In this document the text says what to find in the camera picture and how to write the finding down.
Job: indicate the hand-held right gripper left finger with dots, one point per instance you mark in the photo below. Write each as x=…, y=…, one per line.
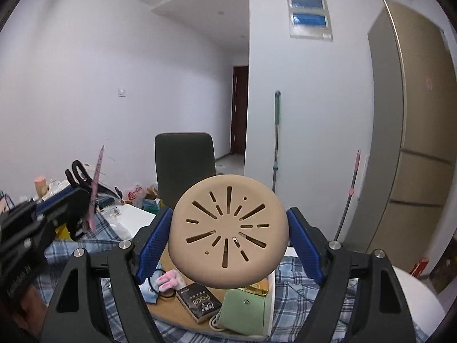
x=153, y=243

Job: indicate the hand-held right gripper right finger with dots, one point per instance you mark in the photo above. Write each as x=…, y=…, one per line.
x=305, y=246

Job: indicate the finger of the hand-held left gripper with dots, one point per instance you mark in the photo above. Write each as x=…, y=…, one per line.
x=76, y=221
x=59, y=200

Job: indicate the pink white plush toy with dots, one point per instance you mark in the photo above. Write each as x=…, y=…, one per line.
x=169, y=280

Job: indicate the pink sheet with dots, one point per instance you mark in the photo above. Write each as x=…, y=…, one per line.
x=97, y=182

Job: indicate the light blue cloth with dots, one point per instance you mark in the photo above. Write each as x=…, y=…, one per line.
x=147, y=293

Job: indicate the shallow cardboard box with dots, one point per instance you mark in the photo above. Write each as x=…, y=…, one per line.
x=167, y=311

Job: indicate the beige round slotted pad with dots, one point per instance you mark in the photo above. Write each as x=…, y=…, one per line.
x=228, y=232

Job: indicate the green pouch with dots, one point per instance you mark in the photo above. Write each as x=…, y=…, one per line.
x=242, y=311

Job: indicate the person's left hand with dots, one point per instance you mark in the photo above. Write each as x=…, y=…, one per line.
x=33, y=307

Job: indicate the yellow box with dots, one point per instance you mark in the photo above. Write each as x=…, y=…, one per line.
x=64, y=232

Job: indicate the teal box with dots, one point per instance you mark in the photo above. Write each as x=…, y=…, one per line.
x=151, y=204

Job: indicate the blue plaid cloth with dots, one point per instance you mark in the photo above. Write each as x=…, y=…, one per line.
x=292, y=293

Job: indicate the red white plastic bag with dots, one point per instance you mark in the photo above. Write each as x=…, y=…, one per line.
x=134, y=194

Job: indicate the gold packet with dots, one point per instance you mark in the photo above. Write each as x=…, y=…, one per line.
x=255, y=289

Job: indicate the small black box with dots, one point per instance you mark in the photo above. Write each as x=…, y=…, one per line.
x=198, y=302

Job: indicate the dark grey chair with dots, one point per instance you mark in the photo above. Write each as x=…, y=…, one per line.
x=184, y=164

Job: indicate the red box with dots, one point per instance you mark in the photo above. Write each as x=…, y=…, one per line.
x=419, y=266

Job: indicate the brown door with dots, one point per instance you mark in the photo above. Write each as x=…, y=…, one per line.
x=240, y=110

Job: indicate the gold refrigerator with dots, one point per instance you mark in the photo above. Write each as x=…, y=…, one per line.
x=421, y=132

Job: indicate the white wall switch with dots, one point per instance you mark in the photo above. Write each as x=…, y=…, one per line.
x=122, y=92

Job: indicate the wall electrical panel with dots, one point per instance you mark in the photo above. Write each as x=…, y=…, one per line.
x=309, y=16

